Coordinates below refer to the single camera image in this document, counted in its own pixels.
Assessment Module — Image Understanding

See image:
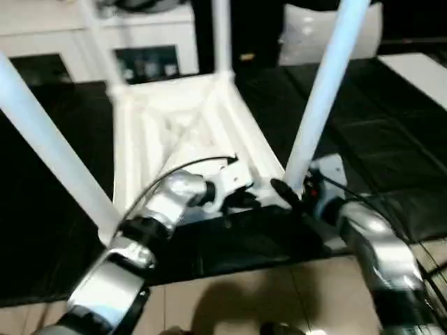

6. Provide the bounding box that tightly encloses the grey cushion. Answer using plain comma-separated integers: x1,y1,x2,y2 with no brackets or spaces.
277,3,383,66

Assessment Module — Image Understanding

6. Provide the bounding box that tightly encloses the white plastic table leg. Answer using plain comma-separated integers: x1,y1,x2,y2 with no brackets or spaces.
284,0,373,191
212,0,234,80
78,0,127,97
0,50,119,240

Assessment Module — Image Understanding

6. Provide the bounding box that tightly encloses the black box with gold label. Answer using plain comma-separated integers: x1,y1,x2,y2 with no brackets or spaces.
193,0,291,76

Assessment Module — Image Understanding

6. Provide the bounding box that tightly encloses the white plastic table top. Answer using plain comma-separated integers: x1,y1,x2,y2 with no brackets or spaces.
97,69,295,245

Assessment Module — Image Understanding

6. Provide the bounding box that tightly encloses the black work mat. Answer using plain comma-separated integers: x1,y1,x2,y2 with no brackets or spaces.
0,57,447,308

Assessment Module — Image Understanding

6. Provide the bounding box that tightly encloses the dark robot right foot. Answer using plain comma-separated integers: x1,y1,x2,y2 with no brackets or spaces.
260,321,296,335

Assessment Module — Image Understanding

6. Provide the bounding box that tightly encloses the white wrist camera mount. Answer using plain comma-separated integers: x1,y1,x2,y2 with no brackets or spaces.
205,160,254,214
309,153,349,217

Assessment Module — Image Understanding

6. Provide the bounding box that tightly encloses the white glass-door cabinet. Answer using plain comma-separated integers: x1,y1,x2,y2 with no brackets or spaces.
0,0,198,87

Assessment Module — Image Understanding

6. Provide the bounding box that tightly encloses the dark round device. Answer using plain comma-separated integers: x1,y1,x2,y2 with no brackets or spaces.
118,0,182,13

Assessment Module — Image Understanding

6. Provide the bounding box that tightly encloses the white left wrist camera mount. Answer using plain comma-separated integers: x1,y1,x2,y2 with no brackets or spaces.
205,160,254,214

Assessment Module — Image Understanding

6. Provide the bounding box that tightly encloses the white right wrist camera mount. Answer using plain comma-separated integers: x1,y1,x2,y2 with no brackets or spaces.
309,153,349,217

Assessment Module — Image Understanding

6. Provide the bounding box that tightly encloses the white flat board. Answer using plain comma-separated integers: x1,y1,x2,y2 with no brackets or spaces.
379,52,447,109

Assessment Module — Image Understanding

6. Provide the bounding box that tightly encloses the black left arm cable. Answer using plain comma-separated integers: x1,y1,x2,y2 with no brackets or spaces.
120,153,240,224

